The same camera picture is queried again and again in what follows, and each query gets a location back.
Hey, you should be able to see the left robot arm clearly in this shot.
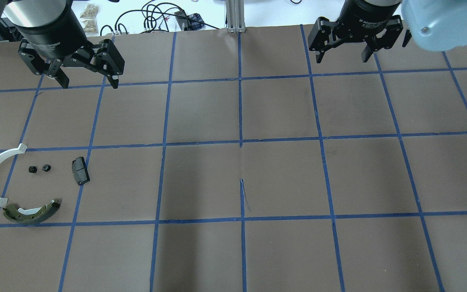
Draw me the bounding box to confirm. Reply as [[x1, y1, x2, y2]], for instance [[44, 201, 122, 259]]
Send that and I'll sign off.
[[0, 0, 125, 89]]

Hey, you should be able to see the aluminium frame post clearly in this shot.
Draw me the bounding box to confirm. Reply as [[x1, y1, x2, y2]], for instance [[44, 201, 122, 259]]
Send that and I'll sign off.
[[225, 0, 246, 33]]

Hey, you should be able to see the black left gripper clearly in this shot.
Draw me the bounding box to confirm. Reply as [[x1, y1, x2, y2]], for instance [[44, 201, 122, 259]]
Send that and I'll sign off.
[[8, 0, 125, 89]]

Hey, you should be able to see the black brake pad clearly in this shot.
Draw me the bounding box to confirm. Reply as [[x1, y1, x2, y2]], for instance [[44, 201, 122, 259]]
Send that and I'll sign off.
[[71, 157, 90, 185]]

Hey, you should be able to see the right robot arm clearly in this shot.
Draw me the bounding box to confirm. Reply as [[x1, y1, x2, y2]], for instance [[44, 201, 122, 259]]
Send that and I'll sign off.
[[307, 0, 467, 63]]

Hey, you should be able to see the black power adapter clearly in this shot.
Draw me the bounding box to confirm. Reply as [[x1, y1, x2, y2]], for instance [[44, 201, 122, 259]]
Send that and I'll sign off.
[[174, 11, 205, 31]]

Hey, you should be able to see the small black bearing gear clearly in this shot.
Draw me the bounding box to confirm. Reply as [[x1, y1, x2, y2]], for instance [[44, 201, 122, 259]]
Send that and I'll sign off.
[[41, 164, 51, 172]]

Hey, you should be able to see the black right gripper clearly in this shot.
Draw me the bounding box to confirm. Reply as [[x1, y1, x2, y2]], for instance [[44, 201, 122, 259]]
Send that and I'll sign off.
[[307, 0, 403, 64]]

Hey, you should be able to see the olive green brake shoe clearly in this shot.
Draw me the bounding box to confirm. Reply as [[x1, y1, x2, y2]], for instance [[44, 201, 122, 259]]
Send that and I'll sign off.
[[2, 198, 62, 225]]

